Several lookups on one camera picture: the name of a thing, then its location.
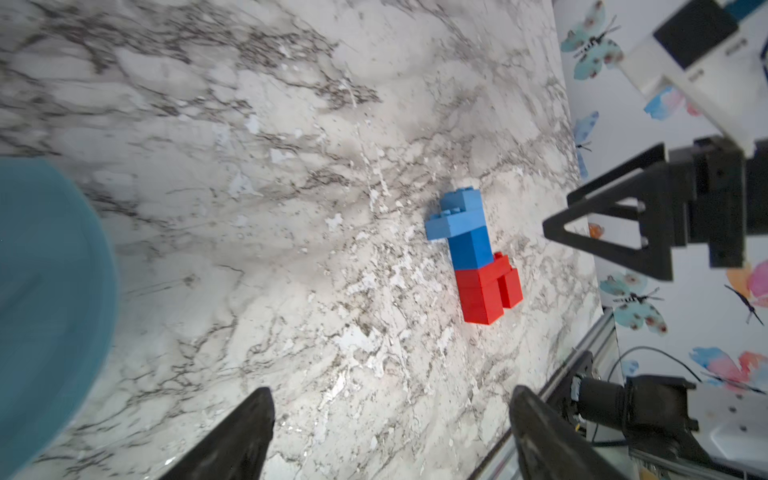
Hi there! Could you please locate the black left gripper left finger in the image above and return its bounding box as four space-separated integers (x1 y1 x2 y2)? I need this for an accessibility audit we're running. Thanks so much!
162 387 275 480

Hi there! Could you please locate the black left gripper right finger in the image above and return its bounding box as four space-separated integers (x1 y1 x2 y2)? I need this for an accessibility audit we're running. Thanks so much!
509 385 624 480

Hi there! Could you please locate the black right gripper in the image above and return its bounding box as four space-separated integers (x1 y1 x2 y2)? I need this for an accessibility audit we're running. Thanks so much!
543 136 767 281

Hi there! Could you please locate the red square lego brick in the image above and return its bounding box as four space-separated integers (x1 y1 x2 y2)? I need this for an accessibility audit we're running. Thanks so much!
494 252 524 309

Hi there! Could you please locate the red long lego brick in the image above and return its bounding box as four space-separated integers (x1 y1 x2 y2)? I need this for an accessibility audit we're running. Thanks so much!
455 252 511 325

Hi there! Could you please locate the dark blue square lego brick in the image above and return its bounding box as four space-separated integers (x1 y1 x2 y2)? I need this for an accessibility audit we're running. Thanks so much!
448 227 494 271

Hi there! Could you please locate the light blue long lego brick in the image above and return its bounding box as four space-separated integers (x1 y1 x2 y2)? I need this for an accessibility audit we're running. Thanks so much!
425 208 486 241

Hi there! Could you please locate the small blue lego brick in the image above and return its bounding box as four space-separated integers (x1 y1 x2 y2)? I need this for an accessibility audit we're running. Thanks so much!
440 187 484 216

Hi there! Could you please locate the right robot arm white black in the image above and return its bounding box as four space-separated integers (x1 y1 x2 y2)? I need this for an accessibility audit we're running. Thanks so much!
543 137 767 479

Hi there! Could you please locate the light blue plastic plate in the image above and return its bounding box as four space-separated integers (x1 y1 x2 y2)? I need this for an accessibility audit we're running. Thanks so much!
1 158 118 479

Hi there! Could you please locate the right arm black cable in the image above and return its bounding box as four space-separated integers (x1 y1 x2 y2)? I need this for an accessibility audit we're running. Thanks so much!
605 346 703 385

